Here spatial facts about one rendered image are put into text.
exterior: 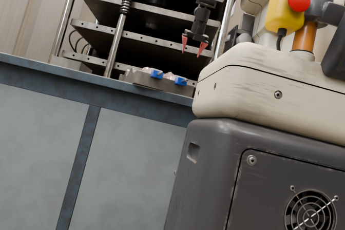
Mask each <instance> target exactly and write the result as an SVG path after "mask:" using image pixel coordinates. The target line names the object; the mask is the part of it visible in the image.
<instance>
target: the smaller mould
mask: <svg viewBox="0 0 345 230"><path fill-rule="evenodd" d="M50 64H52V65H57V66H61V67H65V68H69V69H73V70H78V71H82V72H86V73H91V74H92V70H91V69H89V68H88V67H87V66H85V65H84V64H83V63H81V62H78V61H73V60H69V59H65V58H62V57H58V56H52V59H51V62H50Z"/></svg>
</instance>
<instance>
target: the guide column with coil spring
mask: <svg viewBox="0 0 345 230"><path fill-rule="evenodd" d="M124 2H129V3H131V1H128V0H124ZM129 3H123V4H126V5H129V6H130V4H129ZM129 6H125V5H123V6H122V7H127V8H129ZM121 10H127V11H129V10H128V9H126V8H122V9H121ZM126 19H127V16H126V15H124V14H120V16H119V20H118V23H117V27H116V31H115V34H114V37H113V41H112V45H111V49H110V53H109V56H108V60H107V64H106V68H105V71H104V75H103V77H106V78H111V75H112V71H113V67H114V63H115V61H116V57H117V53H118V49H119V45H120V41H121V37H122V34H123V30H124V26H125V22H126Z"/></svg>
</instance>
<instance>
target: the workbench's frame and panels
mask: <svg viewBox="0 0 345 230"><path fill-rule="evenodd" d="M193 100H194V99H190V98H186V97H182V96H179V95H175V94H170V93H166V92H161V91H157V90H153V89H149V88H145V87H140V86H136V85H132V84H127V83H123V82H119V81H115V80H111V79H106V78H102V77H99V76H95V75H90V74H86V73H82V72H78V71H74V70H69V69H65V68H61V67H57V66H52V65H48V64H44V63H40V62H35V61H31V60H27V59H23V58H20V57H15V56H11V55H7V54H2V53H0V230H163V228H164V223H165V219H166V215H167V210H168V206H169V202H170V198H171V193H172V190H173V185H174V181H175V177H176V175H174V172H175V171H176V173H177V168H178V164H179V160H180V155H181V151H182V146H183V142H184V138H185V134H186V129H187V126H188V124H189V123H190V122H191V121H193V120H195V119H199V118H197V117H196V116H195V115H194V113H193V110H192V104H193Z"/></svg>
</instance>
